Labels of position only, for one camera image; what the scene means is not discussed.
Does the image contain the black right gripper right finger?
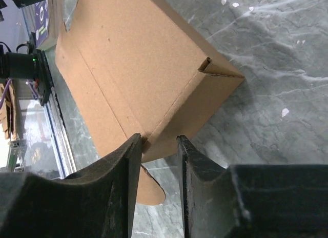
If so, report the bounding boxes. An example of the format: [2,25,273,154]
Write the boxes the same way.
[177,135,327,237]

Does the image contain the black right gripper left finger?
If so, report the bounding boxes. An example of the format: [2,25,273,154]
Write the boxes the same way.
[1,133,142,237]

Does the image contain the cardboard box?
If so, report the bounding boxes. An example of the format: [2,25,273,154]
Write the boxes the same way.
[54,0,245,206]

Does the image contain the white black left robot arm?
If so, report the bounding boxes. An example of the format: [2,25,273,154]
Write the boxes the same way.
[1,0,47,81]

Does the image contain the stacked cardboard sheets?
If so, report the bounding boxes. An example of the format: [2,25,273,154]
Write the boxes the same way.
[1,84,17,141]

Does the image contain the purple book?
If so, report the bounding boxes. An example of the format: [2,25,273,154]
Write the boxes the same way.
[35,0,56,51]

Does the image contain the aluminium frame rail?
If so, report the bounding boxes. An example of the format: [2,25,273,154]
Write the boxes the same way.
[23,46,77,179]

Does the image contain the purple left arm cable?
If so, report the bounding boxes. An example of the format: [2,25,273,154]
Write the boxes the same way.
[0,77,39,108]

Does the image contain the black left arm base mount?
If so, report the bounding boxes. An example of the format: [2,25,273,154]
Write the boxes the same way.
[28,32,54,106]

